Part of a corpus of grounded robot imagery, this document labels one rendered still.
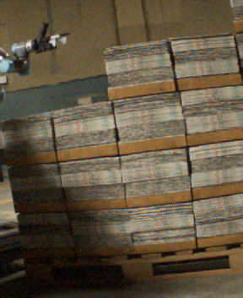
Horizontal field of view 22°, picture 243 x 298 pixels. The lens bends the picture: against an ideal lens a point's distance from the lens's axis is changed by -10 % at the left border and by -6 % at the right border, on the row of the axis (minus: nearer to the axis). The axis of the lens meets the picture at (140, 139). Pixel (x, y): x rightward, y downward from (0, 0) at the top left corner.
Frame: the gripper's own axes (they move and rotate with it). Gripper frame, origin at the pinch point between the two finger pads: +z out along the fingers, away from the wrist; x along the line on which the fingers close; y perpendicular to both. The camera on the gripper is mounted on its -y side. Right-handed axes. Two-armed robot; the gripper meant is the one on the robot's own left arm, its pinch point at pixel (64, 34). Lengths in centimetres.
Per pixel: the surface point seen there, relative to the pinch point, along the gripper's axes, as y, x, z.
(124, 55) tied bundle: 17, 34, 50
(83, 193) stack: 73, 47, 24
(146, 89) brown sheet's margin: 33, 36, 57
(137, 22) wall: -1, -581, -232
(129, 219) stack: 86, 46, 42
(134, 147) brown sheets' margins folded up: 56, 40, 49
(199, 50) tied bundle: 20, 28, 82
